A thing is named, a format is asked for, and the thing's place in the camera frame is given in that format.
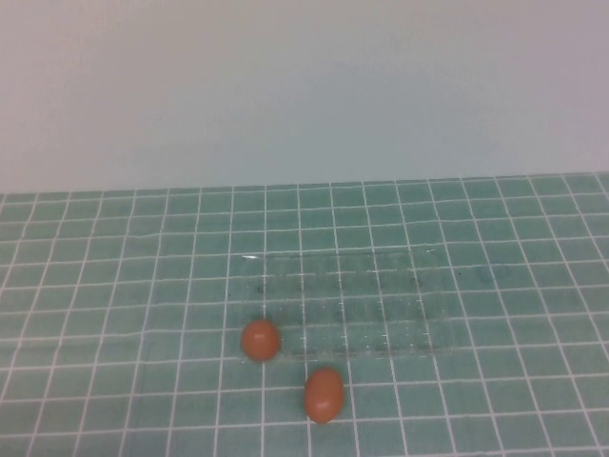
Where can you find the brown egg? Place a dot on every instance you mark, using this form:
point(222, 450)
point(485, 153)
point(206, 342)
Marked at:
point(323, 395)
point(261, 340)

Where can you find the clear plastic egg tray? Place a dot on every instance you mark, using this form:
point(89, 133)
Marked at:
point(361, 304)

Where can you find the green white-grid mat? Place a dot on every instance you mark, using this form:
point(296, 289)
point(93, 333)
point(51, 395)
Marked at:
point(95, 285)

